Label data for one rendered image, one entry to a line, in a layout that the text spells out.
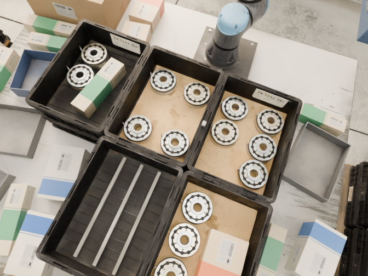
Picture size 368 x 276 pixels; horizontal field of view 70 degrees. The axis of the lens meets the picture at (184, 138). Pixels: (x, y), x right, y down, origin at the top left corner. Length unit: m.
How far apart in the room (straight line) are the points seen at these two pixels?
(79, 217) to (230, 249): 0.50
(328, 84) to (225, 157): 0.69
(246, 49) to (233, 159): 0.58
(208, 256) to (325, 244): 0.44
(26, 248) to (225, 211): 0.67
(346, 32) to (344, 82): 1.35
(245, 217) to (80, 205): 0.56
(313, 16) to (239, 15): 1.70
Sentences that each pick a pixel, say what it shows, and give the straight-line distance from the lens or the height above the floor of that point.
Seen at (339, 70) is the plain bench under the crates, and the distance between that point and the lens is 1.52.
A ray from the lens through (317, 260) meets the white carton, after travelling 1.09.
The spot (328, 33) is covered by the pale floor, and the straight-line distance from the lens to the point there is 2.72.
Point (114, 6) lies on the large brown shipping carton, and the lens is 1.39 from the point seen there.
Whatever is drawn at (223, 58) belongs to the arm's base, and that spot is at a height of 0.80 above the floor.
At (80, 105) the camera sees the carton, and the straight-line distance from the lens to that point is 1.02.
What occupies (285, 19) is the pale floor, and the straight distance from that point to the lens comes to 2.65.
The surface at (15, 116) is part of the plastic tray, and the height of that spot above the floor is 0.70.
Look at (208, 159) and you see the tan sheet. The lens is 0.97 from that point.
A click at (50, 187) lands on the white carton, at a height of 0.79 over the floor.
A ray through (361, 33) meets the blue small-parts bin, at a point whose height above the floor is 1.09.
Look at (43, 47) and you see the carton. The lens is 1.42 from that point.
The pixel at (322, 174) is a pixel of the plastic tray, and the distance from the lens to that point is 1.24.
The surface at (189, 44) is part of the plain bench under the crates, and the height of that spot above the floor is 0.70.
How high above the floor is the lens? 1.76
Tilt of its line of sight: 70 degrees down
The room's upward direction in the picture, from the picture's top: 8 degrees clockwise
